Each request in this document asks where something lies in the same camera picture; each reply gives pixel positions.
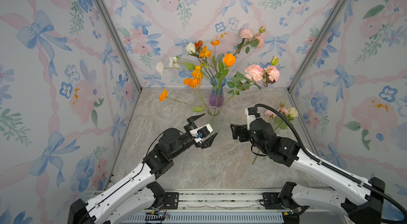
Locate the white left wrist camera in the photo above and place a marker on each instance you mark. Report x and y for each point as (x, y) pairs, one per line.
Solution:
(201, 132)

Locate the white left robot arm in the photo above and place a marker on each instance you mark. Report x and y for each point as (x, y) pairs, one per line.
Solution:
(139, 190)

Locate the clear ribbed glass vase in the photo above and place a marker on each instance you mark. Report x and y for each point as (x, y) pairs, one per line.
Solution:
(213, 116)

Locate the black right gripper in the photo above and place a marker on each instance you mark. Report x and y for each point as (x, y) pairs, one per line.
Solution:
(235, 133)

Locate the blue purple glass vase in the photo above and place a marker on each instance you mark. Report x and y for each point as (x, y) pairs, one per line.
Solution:
(216, 98)

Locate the large pink rose spray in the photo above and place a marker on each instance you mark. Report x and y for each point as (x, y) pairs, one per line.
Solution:
(254, 75)

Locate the white lisianthus flower stem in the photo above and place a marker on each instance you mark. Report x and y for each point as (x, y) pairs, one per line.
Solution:
(182, 64)

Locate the aluminium corner post left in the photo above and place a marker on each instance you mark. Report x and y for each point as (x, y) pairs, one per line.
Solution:
(108, 22)

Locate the orange-red gerbera flower stem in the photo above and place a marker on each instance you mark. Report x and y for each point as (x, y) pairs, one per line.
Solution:
(198, 45)

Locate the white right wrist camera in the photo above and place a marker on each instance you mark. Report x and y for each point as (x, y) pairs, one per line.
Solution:
(249, 117)

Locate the white rose flower stem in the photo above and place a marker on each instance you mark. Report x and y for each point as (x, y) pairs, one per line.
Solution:
(203, 55)

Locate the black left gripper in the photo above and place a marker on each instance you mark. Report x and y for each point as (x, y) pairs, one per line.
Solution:
(206, 143)

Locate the aluminium corner post right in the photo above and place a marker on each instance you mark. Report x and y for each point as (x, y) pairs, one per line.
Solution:
(339, 5)

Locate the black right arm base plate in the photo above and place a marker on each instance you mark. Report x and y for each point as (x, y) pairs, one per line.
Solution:
(271, 201)

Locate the aluminium corner post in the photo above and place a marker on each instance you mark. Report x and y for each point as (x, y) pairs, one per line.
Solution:
(339, 5)
(108, 22)

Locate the pink carnation flower spray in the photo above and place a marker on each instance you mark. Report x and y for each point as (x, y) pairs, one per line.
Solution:
(249, 41)

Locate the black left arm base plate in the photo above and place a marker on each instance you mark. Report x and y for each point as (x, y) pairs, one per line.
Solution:
(169, 200)

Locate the orange rose flower stem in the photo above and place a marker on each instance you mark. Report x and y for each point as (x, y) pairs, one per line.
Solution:
(227, 65)

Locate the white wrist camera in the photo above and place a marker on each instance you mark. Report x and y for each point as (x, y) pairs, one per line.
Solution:
(201, 132)
(249, 117)

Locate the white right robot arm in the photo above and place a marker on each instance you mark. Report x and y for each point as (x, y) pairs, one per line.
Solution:
(357, 198)

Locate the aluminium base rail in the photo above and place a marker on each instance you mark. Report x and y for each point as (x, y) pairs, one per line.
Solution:
(230, 206)

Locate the orange poppy flower spray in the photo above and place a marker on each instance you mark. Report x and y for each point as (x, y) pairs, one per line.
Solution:
(209, 65)

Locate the pink and cream rose spray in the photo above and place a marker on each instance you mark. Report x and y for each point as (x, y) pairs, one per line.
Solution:
(283, 116)

